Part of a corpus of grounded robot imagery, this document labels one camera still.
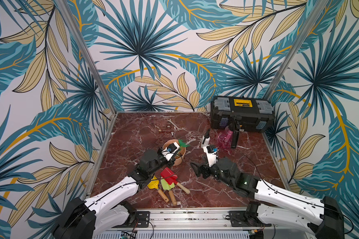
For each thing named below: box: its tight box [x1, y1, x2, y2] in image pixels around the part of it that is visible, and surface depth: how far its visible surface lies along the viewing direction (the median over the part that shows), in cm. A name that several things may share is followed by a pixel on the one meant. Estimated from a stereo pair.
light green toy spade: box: [160, 176, 178, 207], surface depth 85 cm
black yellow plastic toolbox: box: [210, 95, 276, 133], surface depth 102 cm
